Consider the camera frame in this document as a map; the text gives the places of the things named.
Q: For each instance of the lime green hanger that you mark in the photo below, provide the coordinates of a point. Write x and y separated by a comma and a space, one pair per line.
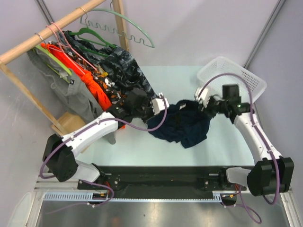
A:
51, 56

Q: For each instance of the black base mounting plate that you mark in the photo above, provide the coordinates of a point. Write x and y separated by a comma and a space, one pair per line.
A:
164, 183

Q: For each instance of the white plastic basket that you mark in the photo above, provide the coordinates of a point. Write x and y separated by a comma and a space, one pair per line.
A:
236, 75

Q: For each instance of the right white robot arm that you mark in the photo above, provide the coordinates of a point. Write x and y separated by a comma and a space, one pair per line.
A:
272, 173

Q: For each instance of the dark green hanger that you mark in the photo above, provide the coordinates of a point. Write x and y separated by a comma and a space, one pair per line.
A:
98, 46

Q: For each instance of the navy blue shorts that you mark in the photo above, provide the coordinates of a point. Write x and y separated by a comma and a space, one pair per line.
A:
184, 123

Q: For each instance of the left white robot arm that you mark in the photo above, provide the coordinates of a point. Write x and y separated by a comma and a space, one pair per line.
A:
61, 151

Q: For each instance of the bright orange shorts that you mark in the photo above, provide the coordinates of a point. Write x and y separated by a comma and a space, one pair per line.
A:
90, 82

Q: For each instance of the orange patterned shorts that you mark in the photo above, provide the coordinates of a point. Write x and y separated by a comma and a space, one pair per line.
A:
106, 87

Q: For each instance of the dark camouflage shorts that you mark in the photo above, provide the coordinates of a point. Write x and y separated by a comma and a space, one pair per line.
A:
123, 71

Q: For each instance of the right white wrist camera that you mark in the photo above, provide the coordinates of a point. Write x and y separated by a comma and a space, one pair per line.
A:
202, 95

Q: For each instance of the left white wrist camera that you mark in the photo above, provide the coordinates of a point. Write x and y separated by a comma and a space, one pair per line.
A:
159, 104

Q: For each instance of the wooden clothes rack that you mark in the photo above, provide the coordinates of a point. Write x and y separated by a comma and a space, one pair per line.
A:
31, 42

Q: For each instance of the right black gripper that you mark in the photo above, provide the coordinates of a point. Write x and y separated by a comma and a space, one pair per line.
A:
211, 98

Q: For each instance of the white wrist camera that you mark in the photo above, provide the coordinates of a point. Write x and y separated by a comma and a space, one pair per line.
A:
202, 95
159, 104

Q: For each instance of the white slotted cable duct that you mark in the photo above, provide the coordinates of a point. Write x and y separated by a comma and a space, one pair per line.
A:
68, 195

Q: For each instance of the grey shorts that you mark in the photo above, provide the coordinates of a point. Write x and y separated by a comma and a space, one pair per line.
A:
73, 93

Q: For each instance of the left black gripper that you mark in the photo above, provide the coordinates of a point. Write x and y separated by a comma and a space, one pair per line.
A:
148, 103

